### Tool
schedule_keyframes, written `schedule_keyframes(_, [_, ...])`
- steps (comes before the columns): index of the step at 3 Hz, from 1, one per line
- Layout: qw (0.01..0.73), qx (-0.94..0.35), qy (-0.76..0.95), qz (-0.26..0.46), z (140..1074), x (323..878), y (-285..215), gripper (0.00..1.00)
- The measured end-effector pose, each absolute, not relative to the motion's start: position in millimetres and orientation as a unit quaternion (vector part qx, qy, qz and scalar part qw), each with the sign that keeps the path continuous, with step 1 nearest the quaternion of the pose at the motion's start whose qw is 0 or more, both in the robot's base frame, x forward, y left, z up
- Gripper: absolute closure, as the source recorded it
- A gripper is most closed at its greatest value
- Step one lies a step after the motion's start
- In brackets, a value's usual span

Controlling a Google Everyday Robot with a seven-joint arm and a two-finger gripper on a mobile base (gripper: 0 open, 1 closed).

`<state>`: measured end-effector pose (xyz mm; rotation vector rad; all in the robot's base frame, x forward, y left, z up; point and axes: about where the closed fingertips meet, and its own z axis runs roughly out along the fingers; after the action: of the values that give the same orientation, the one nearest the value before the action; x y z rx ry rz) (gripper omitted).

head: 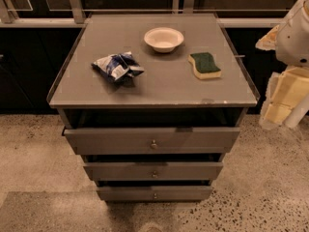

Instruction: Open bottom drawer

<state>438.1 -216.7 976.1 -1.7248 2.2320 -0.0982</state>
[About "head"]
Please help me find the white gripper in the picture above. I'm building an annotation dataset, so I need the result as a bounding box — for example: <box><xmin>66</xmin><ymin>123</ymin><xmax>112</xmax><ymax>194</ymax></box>
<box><xmin>255</xmin><ymin>25</ymin><xmax>309</xmax><ymax>130</ymax></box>

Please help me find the grey bottom drawer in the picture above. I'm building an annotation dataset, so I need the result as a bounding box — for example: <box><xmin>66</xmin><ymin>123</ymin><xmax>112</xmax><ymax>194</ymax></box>
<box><xmin>98</xmin><ymin>186</ymin><xmax>211</xmax><ymax>201</ymax></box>

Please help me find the grey drawer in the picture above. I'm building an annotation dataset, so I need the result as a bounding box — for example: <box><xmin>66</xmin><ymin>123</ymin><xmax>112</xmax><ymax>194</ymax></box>
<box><xmin>84</xmin><ymin>162</ymin><xmax>223</xmax><ymax>181</ymax></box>
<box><xmin>64</xmin><ymin>127</ymin><xmax>239</xmax><ymax>155</ymax></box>
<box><xmin>98</xmin><ymin>186</ymin><xmax>211</xmax><ymax>201</ymax></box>

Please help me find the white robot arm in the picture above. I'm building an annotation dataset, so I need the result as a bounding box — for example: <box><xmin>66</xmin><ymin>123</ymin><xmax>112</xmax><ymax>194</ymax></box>
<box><xmin>255</xmin><ymin>0</ymin><xmax>309</xmax><ymax>130</ymax></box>

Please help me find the grey drawer cabinet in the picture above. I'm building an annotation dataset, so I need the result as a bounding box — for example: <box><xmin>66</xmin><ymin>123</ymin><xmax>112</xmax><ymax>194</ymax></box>
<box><xmin>47</xmin><ymin>14</ymin><xmax>259</xmax><ymax>191</ymax></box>

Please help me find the grey middle drawer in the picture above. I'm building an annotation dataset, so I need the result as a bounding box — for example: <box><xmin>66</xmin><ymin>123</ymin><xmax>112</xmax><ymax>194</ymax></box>
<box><xmin>84</xmin><ymin>162</ymin><xmax>223</xmax><ymax>181</ymax></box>

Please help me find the grey top drawer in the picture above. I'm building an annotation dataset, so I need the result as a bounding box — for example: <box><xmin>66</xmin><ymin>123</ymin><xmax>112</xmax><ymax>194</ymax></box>
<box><xmin>64</xmin><ymin>127</ymin><xmax>239</xmax><ymax>155</ymax></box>

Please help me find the white pole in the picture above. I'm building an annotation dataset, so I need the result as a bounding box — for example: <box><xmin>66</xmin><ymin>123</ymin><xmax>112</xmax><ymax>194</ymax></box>
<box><xmin>284</xmin><ymin>94</ymin><xmax>309</xmax><ymax>129</ymax></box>

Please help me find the green yellow sponge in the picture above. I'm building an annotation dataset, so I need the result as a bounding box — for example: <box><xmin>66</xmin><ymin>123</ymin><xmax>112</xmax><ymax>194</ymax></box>
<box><xmin>188</xmin><ymin>52</ymin><xmax>221</xmax><ymax>79</ymax></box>

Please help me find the white bowl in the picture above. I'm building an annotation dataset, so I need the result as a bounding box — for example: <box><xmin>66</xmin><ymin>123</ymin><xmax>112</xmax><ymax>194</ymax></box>
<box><xmin>144</xmin><ymin>27</ymin><xmax>184</xmax><ymax>53</ymax></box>

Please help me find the blue white chip bag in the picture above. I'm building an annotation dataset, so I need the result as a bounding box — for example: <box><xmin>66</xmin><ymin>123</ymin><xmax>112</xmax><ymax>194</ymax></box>
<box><xmin>91</xmin><ymin>51</ymin><xmax>145</xmax><ymax>83</ymax></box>

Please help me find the metal railing frame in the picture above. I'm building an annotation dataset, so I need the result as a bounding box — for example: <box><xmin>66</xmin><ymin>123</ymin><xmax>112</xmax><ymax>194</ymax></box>
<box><xmin>1</xmin><ymin>0</ymin><xmax>297</xmax><ymax>28</ymax></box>

